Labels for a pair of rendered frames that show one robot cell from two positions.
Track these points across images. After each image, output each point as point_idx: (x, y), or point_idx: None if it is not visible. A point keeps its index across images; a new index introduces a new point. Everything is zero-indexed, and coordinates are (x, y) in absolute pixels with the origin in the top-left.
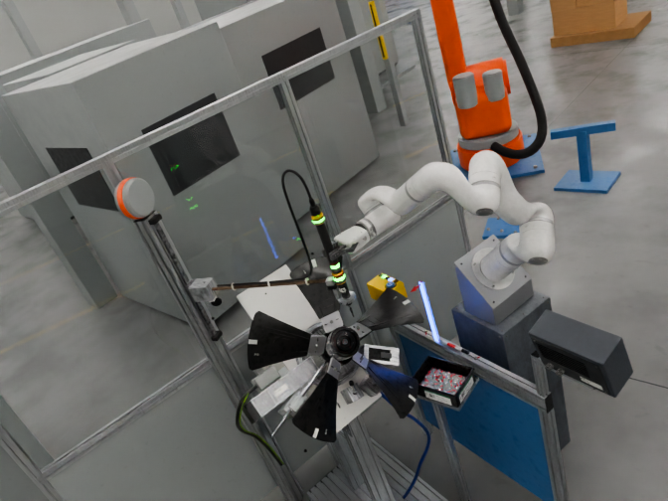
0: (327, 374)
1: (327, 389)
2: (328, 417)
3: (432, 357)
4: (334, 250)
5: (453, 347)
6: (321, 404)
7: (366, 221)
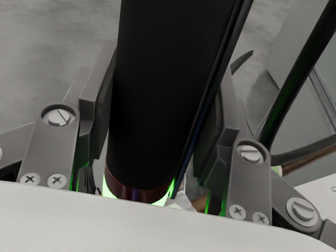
0: (92, 186)
1: (88, 186)
2: (80, 188)
3: None
4: (91, 72)
5: None
6: (83, 168)
7: None
